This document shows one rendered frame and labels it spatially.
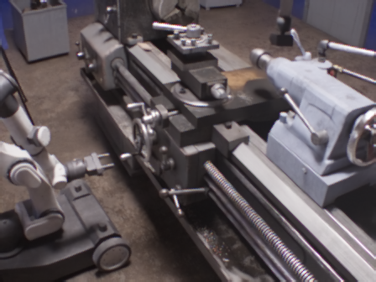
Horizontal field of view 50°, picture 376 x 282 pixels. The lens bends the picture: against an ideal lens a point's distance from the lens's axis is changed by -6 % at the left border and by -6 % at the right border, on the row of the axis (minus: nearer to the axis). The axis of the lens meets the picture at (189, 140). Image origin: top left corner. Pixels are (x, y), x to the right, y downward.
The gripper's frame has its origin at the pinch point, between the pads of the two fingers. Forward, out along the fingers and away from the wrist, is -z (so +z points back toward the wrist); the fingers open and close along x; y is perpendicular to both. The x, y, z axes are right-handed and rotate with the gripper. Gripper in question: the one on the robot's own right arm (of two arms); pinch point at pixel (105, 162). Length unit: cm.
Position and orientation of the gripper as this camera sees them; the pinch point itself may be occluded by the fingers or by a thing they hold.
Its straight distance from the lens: 199.0
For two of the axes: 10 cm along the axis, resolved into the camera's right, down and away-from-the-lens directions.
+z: -8.9, 2.4, -4.0
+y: 1.6, -6.4, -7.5
